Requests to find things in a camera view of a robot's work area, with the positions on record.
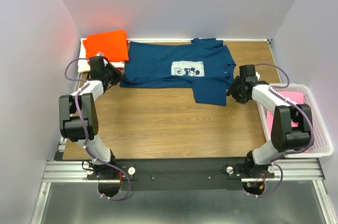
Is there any blue Mickey print t-shirt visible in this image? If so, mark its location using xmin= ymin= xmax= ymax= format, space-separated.
xmin=120 ymin=38 xmax=236 ymax=106

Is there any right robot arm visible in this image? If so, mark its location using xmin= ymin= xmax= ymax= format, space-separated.
xmin=227 ymin=64 xmax=314 ymax=178

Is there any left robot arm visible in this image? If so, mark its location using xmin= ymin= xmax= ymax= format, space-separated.
xmin=59 ymin=54 xmax=127 ymax=180

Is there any folded white t-shirt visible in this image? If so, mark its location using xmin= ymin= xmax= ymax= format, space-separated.
xmin=78 ymin=38 xmax=125 ymax=73

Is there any folded orange t-shirt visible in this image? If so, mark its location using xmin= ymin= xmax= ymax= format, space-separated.
xmin=83 ymin=30 xmax=129 ymax=62

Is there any pink t-shirt in basket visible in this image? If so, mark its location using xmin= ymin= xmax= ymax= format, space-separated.
xmin=269 ymin=89 xmax=312 ymax=153

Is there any white plastic laundry basket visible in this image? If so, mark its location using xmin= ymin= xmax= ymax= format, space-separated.
xmin=257 ymin=83 xmax=334 ymax=158

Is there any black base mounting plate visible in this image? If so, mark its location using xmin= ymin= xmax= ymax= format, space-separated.
xmin=86 ymin=157 xmax=274 ymax=192

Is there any aluminium extrusion rail frame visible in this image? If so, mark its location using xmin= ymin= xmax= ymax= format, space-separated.
xmin=32 ymin=140 xmax=337 ymax=223

